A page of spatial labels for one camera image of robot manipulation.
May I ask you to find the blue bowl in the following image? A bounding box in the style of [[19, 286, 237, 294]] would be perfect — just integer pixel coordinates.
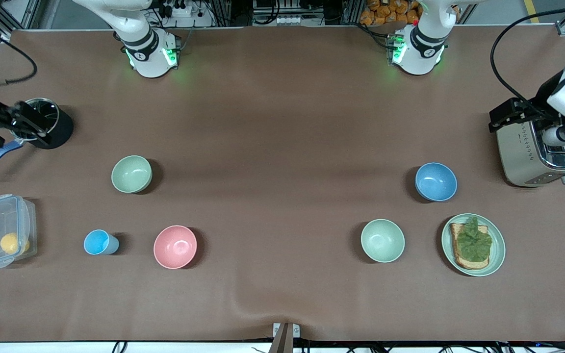
[[415, 162, 458, 202]]

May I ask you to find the green bowl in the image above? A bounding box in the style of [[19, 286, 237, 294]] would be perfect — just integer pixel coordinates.
[[360, 219, 406, 263], [111, 155, 153, 194]]

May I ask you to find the pink bowl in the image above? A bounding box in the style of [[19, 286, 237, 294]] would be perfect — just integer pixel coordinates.
[[154, 225, 198, 270]]

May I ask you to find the glass lid with blue knob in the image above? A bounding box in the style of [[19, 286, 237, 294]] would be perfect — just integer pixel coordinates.
[[10, 98, 60, 143]]

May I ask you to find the silver toaster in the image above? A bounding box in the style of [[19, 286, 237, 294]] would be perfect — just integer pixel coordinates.
[[496, 118, 565, 188]]

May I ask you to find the yellow lemon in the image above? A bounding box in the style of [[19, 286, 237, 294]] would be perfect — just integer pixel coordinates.
[[0, 232, 30, 255]]

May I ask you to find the green lettuce leaf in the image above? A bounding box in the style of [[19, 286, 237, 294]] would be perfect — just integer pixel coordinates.
[[455, 216, 493, 263]]

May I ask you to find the green plate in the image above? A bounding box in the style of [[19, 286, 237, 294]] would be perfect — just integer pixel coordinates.
[[441, 213, 506, 277]]

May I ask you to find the blue cup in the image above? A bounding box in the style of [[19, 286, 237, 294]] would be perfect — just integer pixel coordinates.
[[83, 229, 120, 256]]

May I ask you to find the orange snack bag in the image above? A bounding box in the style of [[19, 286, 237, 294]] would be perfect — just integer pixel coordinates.
[[360, 0, 420, 26]]

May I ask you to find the toasted bread slice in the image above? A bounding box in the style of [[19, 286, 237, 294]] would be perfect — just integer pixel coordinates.
[[449, 223, 490, 270]]

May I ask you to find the white power strip with plugs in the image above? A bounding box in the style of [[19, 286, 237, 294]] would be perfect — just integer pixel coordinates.
[[167, 0, 194, 18]]

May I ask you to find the brown table cloth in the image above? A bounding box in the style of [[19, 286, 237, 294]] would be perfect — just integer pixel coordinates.
[[0, 27, 565, 343]]

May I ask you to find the black pot with blue handle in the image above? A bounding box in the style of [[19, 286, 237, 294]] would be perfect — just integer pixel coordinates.
[[0, 97, 75, 178]]

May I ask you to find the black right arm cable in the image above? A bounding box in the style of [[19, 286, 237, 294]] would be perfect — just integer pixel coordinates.
[[0, 16, 38, 88]]

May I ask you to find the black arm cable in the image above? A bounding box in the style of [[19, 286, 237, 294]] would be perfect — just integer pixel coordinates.
[[0, 16, 38, 88], [490, 1, 565, 113]]

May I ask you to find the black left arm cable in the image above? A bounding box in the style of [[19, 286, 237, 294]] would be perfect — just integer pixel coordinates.
[[490, 1, 565, 113]]

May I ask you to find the metal table clamp bracket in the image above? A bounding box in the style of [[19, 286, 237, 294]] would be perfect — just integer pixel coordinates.
[[273, 322, 301, 353]]

